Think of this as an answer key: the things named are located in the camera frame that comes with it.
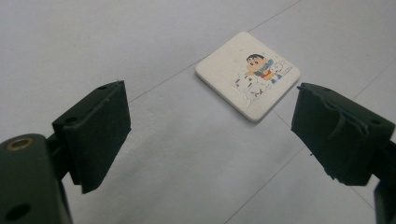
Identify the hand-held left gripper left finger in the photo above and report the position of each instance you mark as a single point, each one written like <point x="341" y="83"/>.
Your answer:
<point x="93" y="137"/>

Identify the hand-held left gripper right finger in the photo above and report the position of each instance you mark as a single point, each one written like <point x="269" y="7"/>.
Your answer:
<point x="339" y="140"/>

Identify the white square cartoon print coaster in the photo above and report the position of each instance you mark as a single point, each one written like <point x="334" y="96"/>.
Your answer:
<point x="230" y="74"/>

